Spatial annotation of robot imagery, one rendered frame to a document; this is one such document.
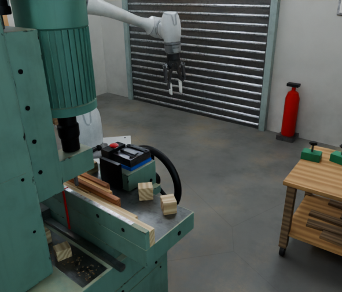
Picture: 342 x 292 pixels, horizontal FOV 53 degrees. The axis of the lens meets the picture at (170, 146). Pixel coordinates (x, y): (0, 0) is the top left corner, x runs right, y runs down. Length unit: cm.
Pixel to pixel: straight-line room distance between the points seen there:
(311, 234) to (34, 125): 174
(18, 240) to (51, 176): 17
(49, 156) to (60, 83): 19
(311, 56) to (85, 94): 303
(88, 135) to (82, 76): 89
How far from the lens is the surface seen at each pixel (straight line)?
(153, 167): 119
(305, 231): 224
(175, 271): 213
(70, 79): 90
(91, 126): 178
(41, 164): 92
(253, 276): 214
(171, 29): 191
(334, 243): 220
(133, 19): 195
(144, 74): 488
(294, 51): 379
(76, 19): 89
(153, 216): 101
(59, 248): 106
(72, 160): 102
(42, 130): 89
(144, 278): 117
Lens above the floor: 150
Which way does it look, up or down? 25 degrees down
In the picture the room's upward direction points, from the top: 1 degrees counter-clockwise
